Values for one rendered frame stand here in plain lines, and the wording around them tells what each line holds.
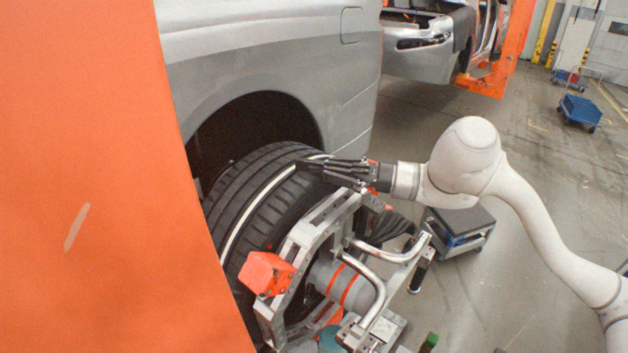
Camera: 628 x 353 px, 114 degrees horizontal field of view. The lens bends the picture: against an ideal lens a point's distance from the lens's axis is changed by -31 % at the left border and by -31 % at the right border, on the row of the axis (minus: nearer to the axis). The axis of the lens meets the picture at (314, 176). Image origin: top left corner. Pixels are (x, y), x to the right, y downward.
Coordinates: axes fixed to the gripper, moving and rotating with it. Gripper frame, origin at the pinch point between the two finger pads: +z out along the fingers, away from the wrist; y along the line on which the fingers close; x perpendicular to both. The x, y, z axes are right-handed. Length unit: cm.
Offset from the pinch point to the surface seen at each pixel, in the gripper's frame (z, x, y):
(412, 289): -35, -42, -1
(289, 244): 0.3, -10.7, -16.8
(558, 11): -648, 107, 1134
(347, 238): -11.6, -17.7, -4.9
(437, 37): -65, 11, 253
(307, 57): 11.9, 18.2, 40.3
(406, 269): -28.5, -21.4, -9.0
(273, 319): 0.6, -23.8, -29.5
